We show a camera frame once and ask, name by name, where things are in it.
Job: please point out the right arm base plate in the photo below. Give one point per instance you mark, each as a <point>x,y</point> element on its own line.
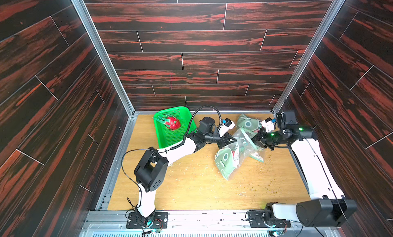
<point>258,219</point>

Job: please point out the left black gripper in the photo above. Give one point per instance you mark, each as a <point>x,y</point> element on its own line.
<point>221,140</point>

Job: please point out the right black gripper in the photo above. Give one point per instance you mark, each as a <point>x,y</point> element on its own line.
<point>264,138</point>

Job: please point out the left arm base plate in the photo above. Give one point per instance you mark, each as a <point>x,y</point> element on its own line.
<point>157,220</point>

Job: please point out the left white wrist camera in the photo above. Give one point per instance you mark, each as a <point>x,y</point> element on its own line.
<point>226,125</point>

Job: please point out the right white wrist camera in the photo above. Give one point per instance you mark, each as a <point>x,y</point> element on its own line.
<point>269,124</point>

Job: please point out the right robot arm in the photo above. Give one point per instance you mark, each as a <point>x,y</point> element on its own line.
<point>328,206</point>

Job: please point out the clear zip-top bag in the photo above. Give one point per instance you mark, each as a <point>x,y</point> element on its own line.
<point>227,160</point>
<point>246,147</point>

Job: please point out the green plastic perforated basket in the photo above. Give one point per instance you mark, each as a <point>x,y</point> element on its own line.
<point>168,137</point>

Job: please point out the red green dragon fruit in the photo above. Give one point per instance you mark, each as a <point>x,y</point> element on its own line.
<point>170,122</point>

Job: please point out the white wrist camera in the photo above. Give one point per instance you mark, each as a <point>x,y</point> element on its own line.
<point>269,124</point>
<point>226,125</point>

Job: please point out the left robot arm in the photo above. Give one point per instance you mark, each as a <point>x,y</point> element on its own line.
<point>151,170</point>

